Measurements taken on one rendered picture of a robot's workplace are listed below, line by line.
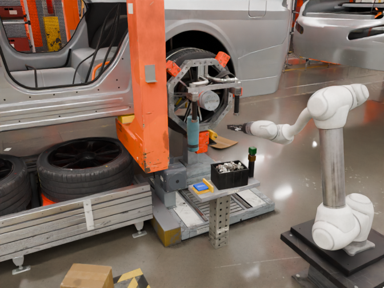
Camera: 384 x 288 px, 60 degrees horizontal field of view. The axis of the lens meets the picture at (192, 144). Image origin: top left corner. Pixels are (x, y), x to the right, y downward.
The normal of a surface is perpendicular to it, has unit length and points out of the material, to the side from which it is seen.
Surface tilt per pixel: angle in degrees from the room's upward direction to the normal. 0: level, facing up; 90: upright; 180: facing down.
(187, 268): 0
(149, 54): 90
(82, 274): 0
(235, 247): 0
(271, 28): 90
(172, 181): 90
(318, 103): 82
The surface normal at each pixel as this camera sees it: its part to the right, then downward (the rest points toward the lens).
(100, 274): 0.00, -0.92
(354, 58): -0.70, 0.55
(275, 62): 0.53, 0.34
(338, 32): -0.85, 0.11
